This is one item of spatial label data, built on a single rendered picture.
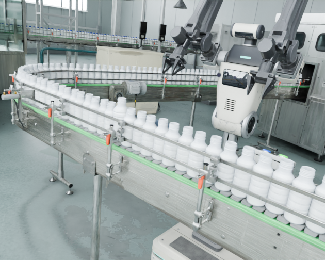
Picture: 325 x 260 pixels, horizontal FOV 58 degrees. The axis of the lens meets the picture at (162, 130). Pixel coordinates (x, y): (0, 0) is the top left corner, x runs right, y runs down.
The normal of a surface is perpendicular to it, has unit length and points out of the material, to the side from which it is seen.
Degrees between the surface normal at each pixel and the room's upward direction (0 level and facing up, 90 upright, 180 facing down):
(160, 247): 31
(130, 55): 90
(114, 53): 90
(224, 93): 90
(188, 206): 90
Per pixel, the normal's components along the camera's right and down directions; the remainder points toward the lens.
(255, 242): -0.65, 0.17
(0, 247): 0.11, -0.95
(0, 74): 0.76, 0.27
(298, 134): -0.87, 0.08
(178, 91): 0.52, 0.33
